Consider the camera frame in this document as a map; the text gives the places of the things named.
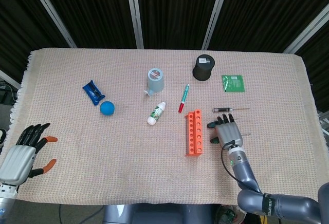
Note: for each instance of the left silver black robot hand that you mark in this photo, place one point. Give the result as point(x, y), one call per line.
point(18, 159)

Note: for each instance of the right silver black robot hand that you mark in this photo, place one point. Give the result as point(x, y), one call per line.
point(228, 132)

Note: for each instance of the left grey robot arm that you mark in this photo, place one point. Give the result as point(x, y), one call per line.
point(6, 203)

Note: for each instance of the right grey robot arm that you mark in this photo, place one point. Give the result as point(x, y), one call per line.
point(244, 172)

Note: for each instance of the silver black precision screwdriver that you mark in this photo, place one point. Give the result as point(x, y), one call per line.
point(222, 110)

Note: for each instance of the orange test tube rack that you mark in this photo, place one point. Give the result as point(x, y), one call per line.
point(195, 136)

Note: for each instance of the green sachet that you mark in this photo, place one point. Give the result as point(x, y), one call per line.
point(233, 83)

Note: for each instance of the green marker with red cap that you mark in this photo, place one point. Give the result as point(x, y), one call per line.
point(184, 98)

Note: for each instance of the black mesh pen holder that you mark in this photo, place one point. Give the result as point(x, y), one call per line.
point(203, 67)

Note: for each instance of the white bottle with green label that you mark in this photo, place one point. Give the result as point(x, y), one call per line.
point(156, 113)

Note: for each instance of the light blue plastic cup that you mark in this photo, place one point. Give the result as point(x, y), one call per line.
point(155, 81)

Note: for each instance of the blue snack packet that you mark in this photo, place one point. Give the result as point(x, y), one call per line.
point(93, 92)

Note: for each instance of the blue ball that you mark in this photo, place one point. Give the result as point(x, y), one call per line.
point(107, 108)

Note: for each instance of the beige woven tablecloth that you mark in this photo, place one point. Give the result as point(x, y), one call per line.
point(128, 157)

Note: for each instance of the grey robot torso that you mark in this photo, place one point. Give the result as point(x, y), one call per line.
point(154, 213)

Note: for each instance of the black curtain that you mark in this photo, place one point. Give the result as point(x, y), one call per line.
point(174, 10)

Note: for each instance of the white aluminium frame post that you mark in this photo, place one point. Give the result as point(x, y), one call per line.
point(135, 13)
point(216, 13)
point(307, 31)
point(52, 13)
point(9, 78)

